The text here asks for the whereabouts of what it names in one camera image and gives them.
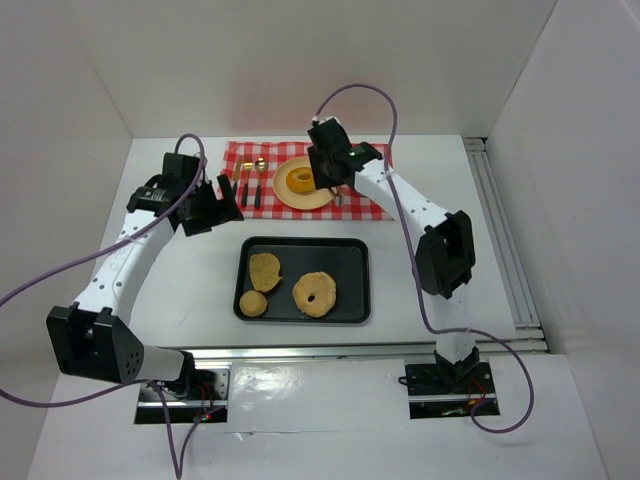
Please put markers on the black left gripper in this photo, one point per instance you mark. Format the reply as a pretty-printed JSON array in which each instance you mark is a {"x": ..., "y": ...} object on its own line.
[{"x": 209, "y": 209}]

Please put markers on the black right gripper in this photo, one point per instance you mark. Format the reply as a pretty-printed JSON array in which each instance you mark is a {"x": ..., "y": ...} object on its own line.
[{"x": 329, "y": 176}]

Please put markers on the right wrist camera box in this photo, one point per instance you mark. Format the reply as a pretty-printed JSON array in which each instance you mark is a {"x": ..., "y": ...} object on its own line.
[{"x": 328, "y": 137}]

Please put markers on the beige round plate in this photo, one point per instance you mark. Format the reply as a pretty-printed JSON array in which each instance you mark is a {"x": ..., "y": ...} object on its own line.
[{"x": 299, "y": 201}]

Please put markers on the gold spoon black handle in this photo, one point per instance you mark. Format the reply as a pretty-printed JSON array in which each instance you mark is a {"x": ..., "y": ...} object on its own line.
[{"x": 261, "y": 167}]

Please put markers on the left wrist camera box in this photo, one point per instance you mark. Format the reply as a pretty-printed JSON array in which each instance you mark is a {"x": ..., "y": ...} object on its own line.
[{"x": 178, "y": 171}]

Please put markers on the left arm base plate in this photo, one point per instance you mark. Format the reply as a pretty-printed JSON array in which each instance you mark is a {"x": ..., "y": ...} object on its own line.
[{"x": 206, "y": 401}]

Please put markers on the round yellow muffin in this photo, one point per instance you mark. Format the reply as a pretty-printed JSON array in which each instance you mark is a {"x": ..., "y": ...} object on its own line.
[{"x": 253, "y": 303}]

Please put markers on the pale bagel with hole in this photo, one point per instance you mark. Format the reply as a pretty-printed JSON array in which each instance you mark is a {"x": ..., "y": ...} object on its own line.
[{"x": 315, "y": 294}]

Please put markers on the orange glazed donut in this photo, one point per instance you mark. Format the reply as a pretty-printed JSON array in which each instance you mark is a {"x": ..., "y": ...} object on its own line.
[{"x": 300, "y": 180}]

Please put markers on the red white checkered cloth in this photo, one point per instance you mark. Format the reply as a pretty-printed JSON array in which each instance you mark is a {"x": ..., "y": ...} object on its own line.
[{"x": 356, "y": 206}]

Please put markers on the aluminium rail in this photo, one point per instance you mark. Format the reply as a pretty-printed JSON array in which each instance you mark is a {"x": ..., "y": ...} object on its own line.
[
  {"x": 530, "y": 338},
  {"x": 312, "y": 353}
]

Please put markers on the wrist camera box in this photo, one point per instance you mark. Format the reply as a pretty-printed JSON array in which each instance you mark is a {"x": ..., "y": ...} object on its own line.
[
  {"x": 328, "y": 137},
  {"x": 178, "y": 171}
]

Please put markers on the aluminium front rail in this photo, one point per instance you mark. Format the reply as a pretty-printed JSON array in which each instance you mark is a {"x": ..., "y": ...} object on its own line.
[{"x": 312, "y": 353}]

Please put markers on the flat speckled bread slice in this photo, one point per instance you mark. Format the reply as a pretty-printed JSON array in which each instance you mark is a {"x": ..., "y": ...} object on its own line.
[{"x": 265, "y": 271}]

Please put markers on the metal tongs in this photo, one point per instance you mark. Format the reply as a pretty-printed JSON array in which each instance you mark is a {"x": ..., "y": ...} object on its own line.
[{"x": 338, "y": 196}]

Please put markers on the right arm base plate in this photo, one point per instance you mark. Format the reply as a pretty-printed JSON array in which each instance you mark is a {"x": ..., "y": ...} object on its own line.
[{"x": 429, "y": 397}]

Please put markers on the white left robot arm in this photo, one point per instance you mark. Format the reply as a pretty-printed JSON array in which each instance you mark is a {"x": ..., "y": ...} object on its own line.
[{"x": 91, "y": 338}]

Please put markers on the gold knife black handle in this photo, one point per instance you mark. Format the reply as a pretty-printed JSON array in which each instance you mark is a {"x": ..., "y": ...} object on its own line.
[{"x": 237, "y": 169}]

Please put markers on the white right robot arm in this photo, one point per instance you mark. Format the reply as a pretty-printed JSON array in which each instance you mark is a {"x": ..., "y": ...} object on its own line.
[{"x": 440, "y": 246}]

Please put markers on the gold fork black handle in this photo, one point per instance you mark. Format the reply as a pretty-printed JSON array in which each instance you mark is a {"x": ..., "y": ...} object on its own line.
[{"x": 248, "y": 166}]

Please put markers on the aluminium right side rail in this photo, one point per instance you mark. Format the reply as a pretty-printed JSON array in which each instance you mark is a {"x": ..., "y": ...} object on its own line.
[{"x": 530, "y": 338}]

